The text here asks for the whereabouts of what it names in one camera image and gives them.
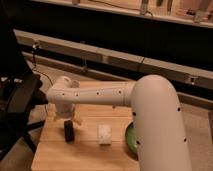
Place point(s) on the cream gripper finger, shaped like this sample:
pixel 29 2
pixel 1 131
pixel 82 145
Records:
pixel 77 119

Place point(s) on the black eraser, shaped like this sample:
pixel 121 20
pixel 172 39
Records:
pixel 69 131

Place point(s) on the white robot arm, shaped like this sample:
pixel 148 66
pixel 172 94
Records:
pixel 157 117

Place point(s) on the green ceramic bowl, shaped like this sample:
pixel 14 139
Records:
pixel 130 138

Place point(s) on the white sponge block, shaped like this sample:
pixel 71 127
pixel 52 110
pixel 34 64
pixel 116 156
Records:
pixel 104 134

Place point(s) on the wooden table board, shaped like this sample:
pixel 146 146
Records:
pixel 85 153

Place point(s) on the black office chair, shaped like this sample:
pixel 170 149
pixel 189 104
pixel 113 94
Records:
pixel 19 94

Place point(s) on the long wooden beam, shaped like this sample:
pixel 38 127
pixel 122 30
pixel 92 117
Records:
pixel 184 74

